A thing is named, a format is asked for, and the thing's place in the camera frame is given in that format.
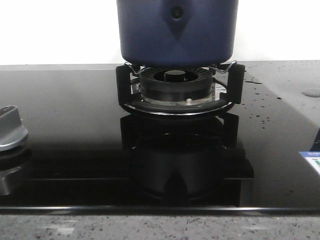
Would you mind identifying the black pot support grate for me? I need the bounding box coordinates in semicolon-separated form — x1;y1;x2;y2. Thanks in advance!
115;61;245;116

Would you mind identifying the dark blue cooking pot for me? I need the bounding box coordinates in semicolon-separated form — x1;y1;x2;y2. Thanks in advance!
116;0;239;68

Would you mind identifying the black round gas burner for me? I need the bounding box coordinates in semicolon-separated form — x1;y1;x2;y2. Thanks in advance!
132;67;214;106

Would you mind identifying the black glass stove top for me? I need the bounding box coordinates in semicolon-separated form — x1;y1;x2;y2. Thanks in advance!
0;69;320;216

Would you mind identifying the silver stove control knob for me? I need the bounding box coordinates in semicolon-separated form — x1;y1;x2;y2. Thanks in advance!
0;105;28;152

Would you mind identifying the blue energy label sticker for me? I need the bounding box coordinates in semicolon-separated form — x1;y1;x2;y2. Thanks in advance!
299;151;320;175

